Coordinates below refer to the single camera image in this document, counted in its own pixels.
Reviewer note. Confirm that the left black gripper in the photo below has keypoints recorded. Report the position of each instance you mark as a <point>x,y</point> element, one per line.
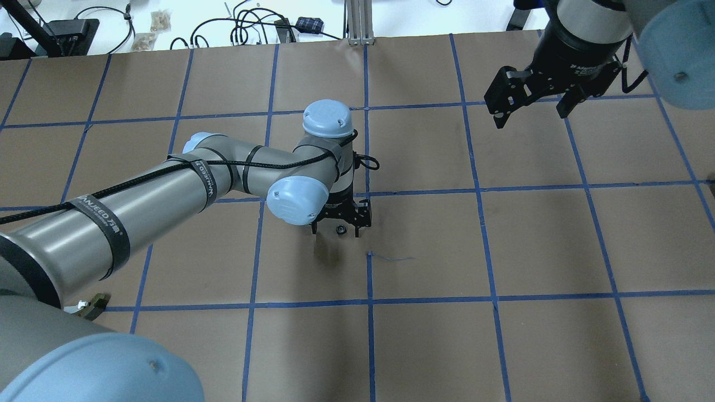
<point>339,205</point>

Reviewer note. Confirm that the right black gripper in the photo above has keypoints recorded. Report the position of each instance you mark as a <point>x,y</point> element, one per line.
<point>578,56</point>

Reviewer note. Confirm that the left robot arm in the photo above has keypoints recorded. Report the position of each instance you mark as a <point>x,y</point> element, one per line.
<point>51,355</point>

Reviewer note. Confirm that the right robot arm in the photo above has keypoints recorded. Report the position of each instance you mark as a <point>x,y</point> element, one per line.
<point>585,46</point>

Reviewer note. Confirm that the black power adapter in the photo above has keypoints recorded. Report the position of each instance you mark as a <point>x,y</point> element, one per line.
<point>518,19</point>

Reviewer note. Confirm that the olive curved brake shoe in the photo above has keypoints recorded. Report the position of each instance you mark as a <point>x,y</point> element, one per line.
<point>92,309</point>

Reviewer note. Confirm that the white side table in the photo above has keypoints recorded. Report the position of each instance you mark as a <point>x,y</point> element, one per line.
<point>184,24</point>

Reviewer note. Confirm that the aluminium frame post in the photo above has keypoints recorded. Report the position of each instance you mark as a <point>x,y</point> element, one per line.
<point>358,21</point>

